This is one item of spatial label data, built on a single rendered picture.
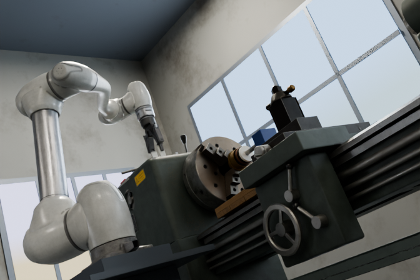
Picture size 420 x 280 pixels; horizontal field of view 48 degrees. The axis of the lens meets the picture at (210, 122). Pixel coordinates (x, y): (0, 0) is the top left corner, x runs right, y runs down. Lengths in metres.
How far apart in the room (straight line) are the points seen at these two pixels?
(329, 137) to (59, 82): 1.04
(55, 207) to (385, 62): 2.70
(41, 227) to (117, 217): 0.28
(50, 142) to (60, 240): 0.40
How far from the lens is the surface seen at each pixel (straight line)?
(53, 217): 1.70
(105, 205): 1.58
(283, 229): 1.44
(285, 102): 1.65
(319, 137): 1.39
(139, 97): 2.40
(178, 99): 5.31
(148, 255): 1.54
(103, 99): 2.23
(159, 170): 2.11
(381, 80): 3.74
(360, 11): 3.89
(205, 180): 2.00
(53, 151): 1.86
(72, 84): 1.92
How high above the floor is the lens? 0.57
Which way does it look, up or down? 20 degrees up
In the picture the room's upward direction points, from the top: 21 degrees counter-clockwise
